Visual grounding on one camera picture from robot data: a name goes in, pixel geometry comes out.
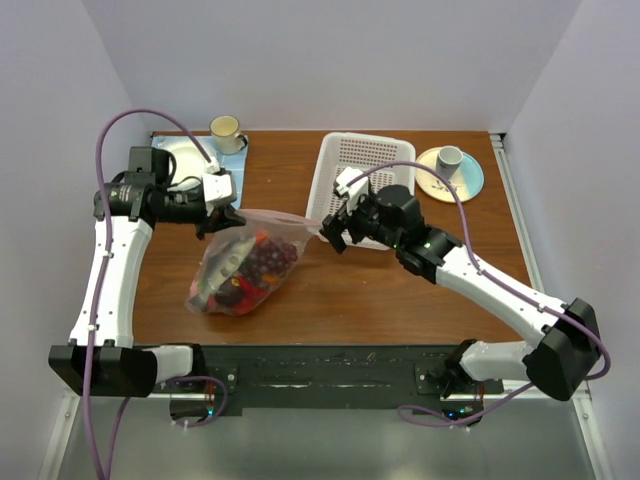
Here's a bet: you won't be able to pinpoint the aluminium frame rail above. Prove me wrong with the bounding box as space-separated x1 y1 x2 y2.
37 130 614 480

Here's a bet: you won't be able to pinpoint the white plastic basket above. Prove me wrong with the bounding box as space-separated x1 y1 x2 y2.
306 132 416 221

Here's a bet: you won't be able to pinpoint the blue checkered cloth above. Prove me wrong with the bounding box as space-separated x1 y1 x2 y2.
149 134 250 211

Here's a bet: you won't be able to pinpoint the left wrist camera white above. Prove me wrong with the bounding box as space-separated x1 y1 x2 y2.
201 161 238 207

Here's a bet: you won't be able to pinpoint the cream mug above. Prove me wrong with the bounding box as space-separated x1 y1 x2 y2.
209 115 248 155

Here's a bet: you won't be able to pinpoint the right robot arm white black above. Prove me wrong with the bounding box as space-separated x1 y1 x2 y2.
321 179 603 401

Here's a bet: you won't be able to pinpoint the fake carrot orange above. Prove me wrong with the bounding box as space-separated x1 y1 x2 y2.
230 277 270 316

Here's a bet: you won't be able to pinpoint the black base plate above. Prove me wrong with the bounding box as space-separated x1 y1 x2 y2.
155 345 520 422

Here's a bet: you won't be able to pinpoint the fake fish grey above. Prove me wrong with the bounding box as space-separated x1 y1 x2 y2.
187 235 256 312

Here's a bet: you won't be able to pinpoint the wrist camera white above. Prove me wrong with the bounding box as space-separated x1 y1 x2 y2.
333 167 369 214
201 161 238 207

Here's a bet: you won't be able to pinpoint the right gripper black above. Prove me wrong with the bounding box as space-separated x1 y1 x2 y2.
319 189 402 253

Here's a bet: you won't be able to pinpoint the white bowl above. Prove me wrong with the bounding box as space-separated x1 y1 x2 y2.
151 136 220 191

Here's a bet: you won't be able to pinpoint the small grey cup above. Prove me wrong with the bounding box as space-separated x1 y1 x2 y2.
436 145 464 181

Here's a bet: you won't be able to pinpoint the pastel plate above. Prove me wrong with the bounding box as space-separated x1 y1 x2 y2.
415 146 485 203

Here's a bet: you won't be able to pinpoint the clear zip top bag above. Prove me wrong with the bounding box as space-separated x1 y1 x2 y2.
185 209 321 316

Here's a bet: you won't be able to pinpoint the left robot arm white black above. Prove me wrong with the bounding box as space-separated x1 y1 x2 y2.
48 147 244 397

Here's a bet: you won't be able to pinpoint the fake purple grapes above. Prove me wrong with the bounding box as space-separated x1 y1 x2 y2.
239 237 299 282

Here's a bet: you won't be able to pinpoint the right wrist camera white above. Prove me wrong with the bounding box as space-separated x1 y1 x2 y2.
333 167 369 214

